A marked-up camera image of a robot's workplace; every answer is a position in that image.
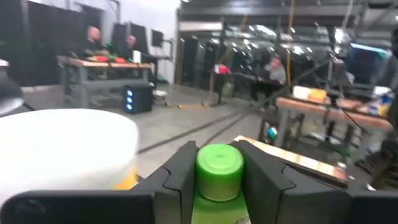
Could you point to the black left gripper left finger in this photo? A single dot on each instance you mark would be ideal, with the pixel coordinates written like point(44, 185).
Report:
point(174, 186)

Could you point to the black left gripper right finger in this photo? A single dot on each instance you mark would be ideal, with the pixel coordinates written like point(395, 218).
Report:
point(264, 186)

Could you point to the green travel bottle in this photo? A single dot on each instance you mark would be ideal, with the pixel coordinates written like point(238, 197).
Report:
point(219, 174)

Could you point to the cluttered wooden workbench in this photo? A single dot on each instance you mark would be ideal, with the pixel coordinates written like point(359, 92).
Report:
point(311, 109)

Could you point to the black computer blue lights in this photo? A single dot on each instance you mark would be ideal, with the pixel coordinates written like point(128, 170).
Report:
point(141, 99)

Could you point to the yellow box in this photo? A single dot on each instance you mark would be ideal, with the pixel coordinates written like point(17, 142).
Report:
point(317, 95)

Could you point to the person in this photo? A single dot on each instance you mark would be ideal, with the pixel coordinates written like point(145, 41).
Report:
point(275, 73)
point(92, 46)
point(130, 42)

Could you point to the yellow wipes canister white lid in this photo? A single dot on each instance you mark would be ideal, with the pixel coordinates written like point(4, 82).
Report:
point(62, 149)

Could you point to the red object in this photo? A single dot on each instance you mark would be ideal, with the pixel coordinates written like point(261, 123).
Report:
point(222, 69)

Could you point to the white cup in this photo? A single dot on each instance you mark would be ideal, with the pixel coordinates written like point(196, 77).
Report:
point(136, 56)

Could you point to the wooden workbench grey legs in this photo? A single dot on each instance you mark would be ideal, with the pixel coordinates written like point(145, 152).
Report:
point(93, 64)

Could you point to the black monitor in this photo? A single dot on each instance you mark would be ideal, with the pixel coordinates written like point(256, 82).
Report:
point(119, 37)
point(139, 40)

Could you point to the monitor with blue screen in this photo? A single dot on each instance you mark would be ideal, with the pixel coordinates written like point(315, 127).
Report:
point(367, 62)

